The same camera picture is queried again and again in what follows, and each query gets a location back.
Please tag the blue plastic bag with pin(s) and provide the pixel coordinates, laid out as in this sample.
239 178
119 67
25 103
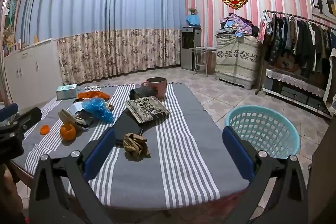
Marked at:
101 109

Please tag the orange plastic bag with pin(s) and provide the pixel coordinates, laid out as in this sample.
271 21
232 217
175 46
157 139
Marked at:
92 95

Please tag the white furniture frame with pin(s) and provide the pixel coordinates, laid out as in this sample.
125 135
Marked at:
329 77

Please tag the dark rectangular tray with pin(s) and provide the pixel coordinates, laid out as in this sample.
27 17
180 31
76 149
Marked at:
128 125

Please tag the row of hanging clothes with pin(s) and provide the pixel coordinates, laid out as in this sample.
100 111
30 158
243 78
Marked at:
302 43

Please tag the pink hanging bag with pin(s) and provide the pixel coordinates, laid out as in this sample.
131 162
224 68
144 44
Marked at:
262 29

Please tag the low black cabinet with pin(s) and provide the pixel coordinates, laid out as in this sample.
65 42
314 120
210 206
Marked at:
296 96

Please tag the teal tissue box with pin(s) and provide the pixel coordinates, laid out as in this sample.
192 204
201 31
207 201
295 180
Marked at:
67 92

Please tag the small orange peel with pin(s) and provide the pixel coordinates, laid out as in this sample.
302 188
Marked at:
44 129

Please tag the teal plastic basket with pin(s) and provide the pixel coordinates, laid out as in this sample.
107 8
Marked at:
288 145

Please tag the blue floral curtain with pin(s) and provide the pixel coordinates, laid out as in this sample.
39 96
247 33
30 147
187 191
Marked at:
105 16

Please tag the white low cabinet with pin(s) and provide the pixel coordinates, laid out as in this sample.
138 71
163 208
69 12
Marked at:
34 66

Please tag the pink metal cup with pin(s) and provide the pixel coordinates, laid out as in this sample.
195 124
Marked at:
158 88

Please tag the peeled orange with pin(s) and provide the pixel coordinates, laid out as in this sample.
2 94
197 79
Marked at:
68 132

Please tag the patterned cloth covered appliance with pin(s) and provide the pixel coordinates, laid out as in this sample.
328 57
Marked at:
236 58

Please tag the grey water dispenser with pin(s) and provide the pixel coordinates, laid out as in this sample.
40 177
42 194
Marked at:
190 50

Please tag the white lace cloth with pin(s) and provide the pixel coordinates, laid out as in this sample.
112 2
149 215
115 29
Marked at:
288 79

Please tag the colourful wall poster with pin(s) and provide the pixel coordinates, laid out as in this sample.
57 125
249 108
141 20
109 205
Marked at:
11 16

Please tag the person's left hand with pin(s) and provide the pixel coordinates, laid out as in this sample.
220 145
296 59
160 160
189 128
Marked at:
11 192

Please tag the blue wrapped potted plant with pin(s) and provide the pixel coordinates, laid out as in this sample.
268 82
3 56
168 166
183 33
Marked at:
193 20

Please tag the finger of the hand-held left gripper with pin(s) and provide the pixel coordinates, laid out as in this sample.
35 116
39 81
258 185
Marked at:
30 116
9 112

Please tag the brown paper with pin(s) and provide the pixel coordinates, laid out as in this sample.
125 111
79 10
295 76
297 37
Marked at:
136 146

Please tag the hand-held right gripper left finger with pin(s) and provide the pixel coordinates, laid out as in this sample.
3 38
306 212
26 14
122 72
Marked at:
101 150

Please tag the grey striped tablecloth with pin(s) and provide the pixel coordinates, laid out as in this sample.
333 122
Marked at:
183 161

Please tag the small round side table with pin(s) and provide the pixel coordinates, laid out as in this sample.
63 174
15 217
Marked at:
202 49

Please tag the dark patterned snack packet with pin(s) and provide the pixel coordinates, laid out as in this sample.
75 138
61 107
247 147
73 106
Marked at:
147 109

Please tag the tan paper bag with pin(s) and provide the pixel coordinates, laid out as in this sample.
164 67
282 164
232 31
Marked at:
69 119

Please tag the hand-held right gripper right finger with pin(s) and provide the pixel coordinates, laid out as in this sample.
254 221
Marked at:
237 153

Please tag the pile of clothes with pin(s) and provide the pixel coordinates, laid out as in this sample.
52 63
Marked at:
239 26

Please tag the metal clothes rack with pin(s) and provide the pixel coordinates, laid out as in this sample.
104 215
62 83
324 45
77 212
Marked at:
286 14

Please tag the white paper wrapper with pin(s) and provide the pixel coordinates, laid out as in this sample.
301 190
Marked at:
76 108

